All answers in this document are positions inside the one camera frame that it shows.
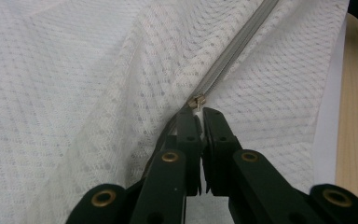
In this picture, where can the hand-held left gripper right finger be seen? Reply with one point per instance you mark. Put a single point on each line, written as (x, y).
(220, 140)

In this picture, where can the white mesh laundry bag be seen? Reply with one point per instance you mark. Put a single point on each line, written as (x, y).
(105, 93)

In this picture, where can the white table cover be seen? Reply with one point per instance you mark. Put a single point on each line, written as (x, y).
(327, 130)

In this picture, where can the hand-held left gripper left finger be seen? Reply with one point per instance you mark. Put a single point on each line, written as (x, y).
(186, 143)

